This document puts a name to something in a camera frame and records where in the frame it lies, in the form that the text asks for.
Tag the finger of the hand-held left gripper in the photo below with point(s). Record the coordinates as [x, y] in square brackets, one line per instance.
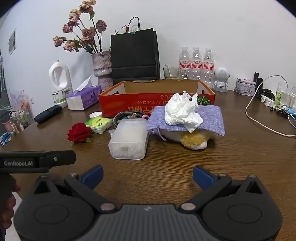
[61, 158]

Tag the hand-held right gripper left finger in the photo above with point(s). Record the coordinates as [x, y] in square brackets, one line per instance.
[93, 177]

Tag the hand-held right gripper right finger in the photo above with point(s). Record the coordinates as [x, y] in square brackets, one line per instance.
[202, 177]

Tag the red rose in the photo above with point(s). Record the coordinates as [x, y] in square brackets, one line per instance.
[78, 133]

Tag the yellow white plush toy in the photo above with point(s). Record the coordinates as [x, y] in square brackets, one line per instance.
[193, 140]

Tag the green tissue packet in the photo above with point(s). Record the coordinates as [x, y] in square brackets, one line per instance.
[98, 124]

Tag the translucent plastic storage box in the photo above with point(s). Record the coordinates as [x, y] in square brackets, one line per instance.
[128, 139]

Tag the purple knitted pouch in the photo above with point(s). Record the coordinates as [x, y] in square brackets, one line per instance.
[212, 118]

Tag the white tissue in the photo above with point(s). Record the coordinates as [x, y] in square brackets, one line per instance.
[181, 111]

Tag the red cardboard box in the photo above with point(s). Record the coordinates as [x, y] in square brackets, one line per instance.
[129, 103]

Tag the person's left hand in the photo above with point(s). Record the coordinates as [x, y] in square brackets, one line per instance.
[8, 208]

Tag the dark glasses case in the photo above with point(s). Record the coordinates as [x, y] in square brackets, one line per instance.
[47, 114]

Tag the clear desk organizer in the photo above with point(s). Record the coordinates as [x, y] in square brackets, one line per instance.
[19, 111]

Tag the white bottle cap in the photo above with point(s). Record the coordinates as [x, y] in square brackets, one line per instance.
[96, 114]

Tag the purple tissue pack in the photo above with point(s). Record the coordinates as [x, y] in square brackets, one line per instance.
[85, 98]

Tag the white detergent jug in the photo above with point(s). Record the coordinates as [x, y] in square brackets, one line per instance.
[60, 92]

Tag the grey tin box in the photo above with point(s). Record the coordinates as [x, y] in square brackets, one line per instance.
[245, 89]

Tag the mottled purple vase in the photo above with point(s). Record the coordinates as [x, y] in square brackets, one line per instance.
[101, 67]

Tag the white power strip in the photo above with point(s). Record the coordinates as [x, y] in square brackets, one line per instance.
[267, 100]

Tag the white robot speaker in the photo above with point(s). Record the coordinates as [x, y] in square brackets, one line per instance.
[221, 76]

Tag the pink case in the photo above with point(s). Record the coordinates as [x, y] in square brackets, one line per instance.
[246, 81]

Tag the small black pouch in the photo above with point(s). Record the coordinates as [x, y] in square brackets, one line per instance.
[268, 93]

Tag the black upright box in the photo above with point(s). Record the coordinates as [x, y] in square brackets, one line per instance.
[258, 84]

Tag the glass cup with spoon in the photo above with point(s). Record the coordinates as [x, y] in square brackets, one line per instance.
[171, 73]

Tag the green spray bottle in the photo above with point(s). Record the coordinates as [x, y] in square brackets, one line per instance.
[278, 97]

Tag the white charger adapter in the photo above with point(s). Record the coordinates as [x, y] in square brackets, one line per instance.
[289, 97]

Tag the black paper bag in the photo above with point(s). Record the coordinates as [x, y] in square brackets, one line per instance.
[134, 55]

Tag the dried flower bouquet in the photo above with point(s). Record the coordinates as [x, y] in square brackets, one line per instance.
[87, 33]

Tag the wall poster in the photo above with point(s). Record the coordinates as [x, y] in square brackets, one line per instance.
[12, 41]

